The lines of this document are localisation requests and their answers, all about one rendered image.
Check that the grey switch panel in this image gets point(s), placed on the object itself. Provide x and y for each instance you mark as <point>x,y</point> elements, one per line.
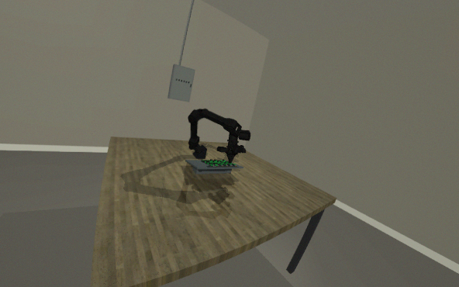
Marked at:
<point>212,167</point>

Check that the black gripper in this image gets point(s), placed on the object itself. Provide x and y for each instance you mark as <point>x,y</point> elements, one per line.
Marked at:
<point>230,153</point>

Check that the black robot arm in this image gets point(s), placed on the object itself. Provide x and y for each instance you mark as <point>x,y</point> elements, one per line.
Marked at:
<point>227,123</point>

